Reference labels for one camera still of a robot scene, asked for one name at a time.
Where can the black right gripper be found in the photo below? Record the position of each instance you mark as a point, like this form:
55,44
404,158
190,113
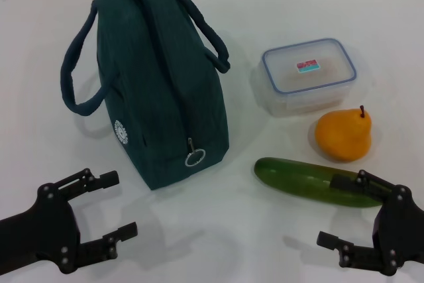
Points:
401,230

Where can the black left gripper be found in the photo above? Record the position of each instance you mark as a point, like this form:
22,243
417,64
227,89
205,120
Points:
49,226

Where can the green cucumber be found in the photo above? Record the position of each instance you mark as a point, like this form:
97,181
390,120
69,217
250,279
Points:
291,177

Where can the orange pear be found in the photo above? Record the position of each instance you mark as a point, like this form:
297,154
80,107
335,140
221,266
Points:
341,137

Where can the dark teal insulated lunch bag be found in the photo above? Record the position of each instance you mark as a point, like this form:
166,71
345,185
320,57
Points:
159,97

